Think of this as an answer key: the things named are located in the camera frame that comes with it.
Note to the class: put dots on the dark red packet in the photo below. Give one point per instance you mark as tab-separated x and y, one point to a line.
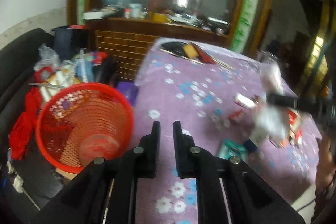
203	56

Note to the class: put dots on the black leather sofa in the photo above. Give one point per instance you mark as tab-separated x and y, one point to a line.
17	61

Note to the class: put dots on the red white Yantie box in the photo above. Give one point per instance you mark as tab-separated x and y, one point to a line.
295	127

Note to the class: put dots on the blue white medicine box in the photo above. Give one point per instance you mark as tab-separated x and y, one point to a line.
258	135

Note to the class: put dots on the purple package on floor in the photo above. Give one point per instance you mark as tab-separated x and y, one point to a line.
129	91

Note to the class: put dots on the teal tissue pack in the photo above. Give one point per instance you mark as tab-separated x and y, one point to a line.
229	148

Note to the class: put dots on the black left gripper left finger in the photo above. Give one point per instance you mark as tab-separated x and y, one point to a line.
105	190

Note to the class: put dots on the person's right hand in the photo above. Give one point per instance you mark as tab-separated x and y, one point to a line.
325	167

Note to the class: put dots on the white paper bag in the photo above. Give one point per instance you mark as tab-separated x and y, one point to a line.
274	119

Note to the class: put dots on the clear plastic pitcher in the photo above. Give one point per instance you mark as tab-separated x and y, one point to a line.
270	75

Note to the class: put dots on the red plastic waste basket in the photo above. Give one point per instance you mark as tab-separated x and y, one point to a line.
81	122

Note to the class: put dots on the navy shopping bag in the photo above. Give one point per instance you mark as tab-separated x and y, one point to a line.
69	41

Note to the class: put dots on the crumpled purple red bag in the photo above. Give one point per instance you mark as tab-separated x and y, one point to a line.
237	116

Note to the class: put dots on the yellow tape roll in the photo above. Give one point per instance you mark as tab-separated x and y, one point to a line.
190	51

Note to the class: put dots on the yellow tray with rolls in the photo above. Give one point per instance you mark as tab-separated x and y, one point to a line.
60	78

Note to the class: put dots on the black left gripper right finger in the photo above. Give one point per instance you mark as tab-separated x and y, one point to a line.
228	190

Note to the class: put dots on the clear crumpled plastic bag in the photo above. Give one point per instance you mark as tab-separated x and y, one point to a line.
48	58

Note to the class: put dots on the wooden brick-pattern counter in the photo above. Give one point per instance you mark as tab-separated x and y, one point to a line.
128	40

